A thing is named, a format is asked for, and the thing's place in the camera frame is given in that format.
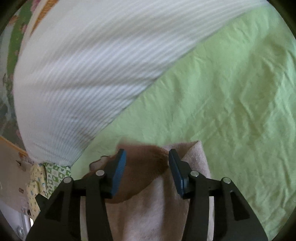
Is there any beige knit sweater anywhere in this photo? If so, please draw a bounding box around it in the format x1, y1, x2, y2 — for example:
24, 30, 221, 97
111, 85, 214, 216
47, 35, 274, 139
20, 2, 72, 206
79, 139, 215, 241

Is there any yellow cartoon print blanket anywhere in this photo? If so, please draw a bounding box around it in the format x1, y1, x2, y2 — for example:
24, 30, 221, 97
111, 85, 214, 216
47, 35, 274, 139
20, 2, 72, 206
26, 164, 48, 221

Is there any green patterned small pillow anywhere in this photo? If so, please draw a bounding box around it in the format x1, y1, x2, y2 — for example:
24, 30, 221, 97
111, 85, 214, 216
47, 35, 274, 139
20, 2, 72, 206
43, 163, 71, 198

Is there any green bed sheet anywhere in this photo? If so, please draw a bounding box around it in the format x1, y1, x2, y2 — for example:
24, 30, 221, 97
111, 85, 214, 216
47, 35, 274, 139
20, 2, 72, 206
71, 4, 295, 240

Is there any white striped pillow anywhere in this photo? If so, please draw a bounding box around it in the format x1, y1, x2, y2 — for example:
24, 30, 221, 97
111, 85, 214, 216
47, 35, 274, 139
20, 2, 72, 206
13, 1, 265, 166

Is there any gold framed headboard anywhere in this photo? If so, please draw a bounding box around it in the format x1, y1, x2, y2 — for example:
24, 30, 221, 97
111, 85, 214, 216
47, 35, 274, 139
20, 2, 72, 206
30, 0, 59, 35

